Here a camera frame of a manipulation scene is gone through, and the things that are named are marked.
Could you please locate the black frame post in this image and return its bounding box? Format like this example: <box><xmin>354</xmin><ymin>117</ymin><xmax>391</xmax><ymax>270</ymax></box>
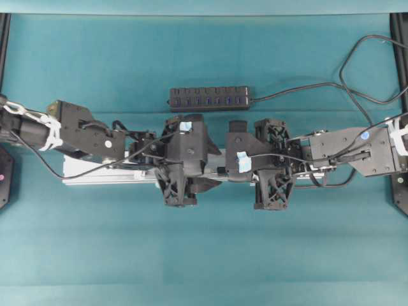
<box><xmin>0</xmin><ymin>13</ymin><xmax>11</xmax><ymax>88</ymax></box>
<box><xmin>390</xmin><ymin>13</ymin><xmax>408</xmax><ymax>115</ymax></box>

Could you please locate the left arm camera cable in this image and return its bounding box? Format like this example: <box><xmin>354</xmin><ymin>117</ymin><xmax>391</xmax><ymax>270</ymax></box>
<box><xmin>0</xmin><ymin>101</ymin><xmax>186</xmax><ymax>179</ymax></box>

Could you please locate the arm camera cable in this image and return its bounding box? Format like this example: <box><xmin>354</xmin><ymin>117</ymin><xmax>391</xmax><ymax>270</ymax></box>
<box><xmin>0</xmin><ymin>101</ymin><xmax>186</xmax><ymax>179</ymax></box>
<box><xmin>235</xmin><ymin>117</ymin><xmax>408</xmax><ymax>166</ymax></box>

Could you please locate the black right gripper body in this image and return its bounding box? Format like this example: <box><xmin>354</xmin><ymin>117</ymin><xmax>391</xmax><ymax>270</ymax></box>
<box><xmin>251</xmin><ymin>119</ymin><xmax>303</xmax><ymax>210</ymax></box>

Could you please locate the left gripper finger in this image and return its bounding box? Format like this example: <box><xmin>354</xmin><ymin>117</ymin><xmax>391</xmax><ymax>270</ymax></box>
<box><xmin>187</xmin><ymin>177</ymin><xmax>222</xmax><ymax>194</ymax></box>

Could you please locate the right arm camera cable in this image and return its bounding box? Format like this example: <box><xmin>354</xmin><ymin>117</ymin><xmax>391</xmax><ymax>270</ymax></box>
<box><xmin>235</xmin><ymin>117</ymin><xmax>408</xmax><ymax>166</ymax></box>

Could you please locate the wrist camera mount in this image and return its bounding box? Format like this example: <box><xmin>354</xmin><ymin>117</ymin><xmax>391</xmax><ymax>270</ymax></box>
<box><xmin>163</xmin><ymin>114</ymin><xmax>208</xmax><ymax>177</ymax></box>
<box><xmin>225</xmin><ymin>120</ymin><xmax>273</xmax><ymax>182</ymax></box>

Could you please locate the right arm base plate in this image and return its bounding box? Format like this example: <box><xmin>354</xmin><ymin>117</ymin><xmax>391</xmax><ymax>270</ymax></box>
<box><xmin>388</xmin><ymin>171</ymin><xmax>407</xmax><ymax>217</ymax></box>

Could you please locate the left black frame post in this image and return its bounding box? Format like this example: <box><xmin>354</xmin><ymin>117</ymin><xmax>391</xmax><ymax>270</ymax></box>
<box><xmin>0</xmin><ymin>13</ymin><xmax>11</xmax><ymax>88</ymax></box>

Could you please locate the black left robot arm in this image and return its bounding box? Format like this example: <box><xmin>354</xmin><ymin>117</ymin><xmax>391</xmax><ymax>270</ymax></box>
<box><xmin>1</xmin><ymin>96</ymin><xmax>221</xmax><ymax>207</ymax></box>

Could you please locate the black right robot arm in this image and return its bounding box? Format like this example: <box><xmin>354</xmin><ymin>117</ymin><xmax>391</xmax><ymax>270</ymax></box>
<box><xmin>234</xmin><ymin>113</ymin><xmax>407</xmax><ymax>210</ymax></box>

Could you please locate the right black frame post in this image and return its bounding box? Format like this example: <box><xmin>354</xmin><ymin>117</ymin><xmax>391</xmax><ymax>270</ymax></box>
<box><xmin>390</xmin><ymin>13</ymin><xmax>408</xmax><ymax>115</ymax></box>

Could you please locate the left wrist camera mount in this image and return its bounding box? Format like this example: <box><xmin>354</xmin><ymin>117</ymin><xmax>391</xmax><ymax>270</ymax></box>
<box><xmin>163</xmin><ymin>114</ymin><xmax>208</xmax><ymax>177</ymax></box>

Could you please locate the aluminium extrusion rail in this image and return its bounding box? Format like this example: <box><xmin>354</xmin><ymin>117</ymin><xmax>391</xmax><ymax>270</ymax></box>
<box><xmin>62</xmin><ymin>146</ymin><xmax>323</xmax><ymax>187</ymax></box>

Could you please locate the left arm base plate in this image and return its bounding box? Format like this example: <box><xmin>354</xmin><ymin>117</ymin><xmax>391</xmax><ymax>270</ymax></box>
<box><xmin>0</xmin><ymin>147</ymin><xmax>15</xmax><ymax>209</ymax></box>

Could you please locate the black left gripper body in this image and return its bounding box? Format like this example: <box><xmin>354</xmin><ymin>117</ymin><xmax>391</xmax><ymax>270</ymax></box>
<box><xmin>141</xmin><ymin>133</ymin><xmax>221</xmax><ymax>207</ymax></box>

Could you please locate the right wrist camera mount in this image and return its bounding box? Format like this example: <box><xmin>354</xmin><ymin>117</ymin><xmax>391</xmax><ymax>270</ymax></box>
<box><xmin>225</xmin><ymin>120</ymin><xmax>273</xmax><ymax>182</ymax></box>

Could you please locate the black USB cable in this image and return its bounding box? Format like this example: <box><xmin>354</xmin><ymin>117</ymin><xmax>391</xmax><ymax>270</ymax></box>
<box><xmin>216</xmin><ymin>34</ymin><xmax>408</xmax><ymax>189</ymax></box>

